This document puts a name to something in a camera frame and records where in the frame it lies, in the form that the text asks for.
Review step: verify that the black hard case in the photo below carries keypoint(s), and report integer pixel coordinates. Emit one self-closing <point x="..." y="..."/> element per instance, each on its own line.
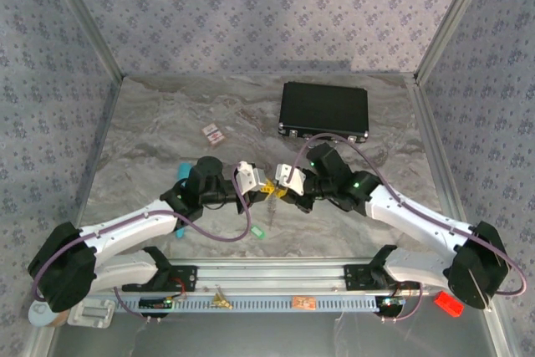
<point x="324" y="108"/>

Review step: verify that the teal plastic tool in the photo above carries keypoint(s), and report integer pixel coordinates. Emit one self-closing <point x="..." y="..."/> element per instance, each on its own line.
<point x="184" y="171"/>

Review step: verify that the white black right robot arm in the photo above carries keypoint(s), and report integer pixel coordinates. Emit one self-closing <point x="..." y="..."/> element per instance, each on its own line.
<point x="418" y="219"/>

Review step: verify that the aluminium table side rail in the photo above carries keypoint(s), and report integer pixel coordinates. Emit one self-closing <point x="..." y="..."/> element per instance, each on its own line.
<point x="434" y="144"/>
<point x="109" y="110"/>

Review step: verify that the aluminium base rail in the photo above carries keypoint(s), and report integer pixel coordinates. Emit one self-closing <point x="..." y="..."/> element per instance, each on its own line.
<point x="271" y="275"/>

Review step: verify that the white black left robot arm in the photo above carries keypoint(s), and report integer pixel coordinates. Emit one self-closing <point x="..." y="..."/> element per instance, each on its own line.
<point x="125" y="227"/>

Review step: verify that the red plastic block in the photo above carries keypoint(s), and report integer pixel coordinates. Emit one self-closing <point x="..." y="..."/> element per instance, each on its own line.
<point x="448" y="303"/>

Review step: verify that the small red white card box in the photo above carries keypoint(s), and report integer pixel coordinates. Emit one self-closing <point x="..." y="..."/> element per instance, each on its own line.
<point x="212" y="133"/>

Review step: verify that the green controller board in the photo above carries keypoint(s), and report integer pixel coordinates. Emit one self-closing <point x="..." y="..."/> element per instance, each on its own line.
<point x="391" y="302"/>
<point x="156" y="303"/>

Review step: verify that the aluminium frame post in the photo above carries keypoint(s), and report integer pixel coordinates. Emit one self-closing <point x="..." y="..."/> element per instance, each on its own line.
<point x="85" y="18"/>
<point x="452" y="18"/>

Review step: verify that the right green controller board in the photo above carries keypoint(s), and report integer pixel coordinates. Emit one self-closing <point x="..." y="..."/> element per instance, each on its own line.
<point x="391" y="302"/>

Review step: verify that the silver metal bracket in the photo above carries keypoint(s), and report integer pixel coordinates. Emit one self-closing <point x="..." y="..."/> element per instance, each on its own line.
<point x="92" y="314"/>

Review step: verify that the left green controller board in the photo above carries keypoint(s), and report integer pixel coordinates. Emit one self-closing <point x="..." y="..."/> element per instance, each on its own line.
<point x="156" y="303"/>

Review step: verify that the green key tag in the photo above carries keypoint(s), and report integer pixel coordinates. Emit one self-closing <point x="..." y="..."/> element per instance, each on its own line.
<point x="258" y="232"/>

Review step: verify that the orange label on rail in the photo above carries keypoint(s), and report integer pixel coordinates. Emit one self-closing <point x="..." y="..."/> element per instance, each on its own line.
<point x="303" y="302"/>

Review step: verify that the gold triangular metal piece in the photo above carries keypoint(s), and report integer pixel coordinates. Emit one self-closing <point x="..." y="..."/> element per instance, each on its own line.
<point x="220" y="302"/>

